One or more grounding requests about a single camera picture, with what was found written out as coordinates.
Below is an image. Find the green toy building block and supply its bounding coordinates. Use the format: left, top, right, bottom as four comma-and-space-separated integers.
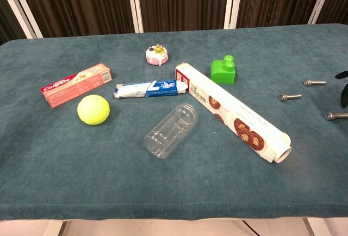
210, 54, 237, 85

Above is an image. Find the teal tablecloth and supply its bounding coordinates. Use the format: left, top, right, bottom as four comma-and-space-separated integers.
0, 23, 348, 223

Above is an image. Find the blue white toothpaste tube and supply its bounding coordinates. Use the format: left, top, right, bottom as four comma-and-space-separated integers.
113, 79, 189, 101

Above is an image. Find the clear plastic jar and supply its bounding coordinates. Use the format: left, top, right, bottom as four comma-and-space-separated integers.
143, 102, 200, 160

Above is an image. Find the white cling film box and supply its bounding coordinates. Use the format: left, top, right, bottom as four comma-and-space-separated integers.
175, 61, 293, 164

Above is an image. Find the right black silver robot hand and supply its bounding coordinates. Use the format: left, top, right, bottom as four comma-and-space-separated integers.
334, 70, 348, 109

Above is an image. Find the yellow tennis ball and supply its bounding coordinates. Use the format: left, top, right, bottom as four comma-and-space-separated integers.
77, 94, 111, 126

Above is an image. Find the red Colgate toothpaste box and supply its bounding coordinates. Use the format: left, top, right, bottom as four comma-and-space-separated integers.
40, 63, 113, 109

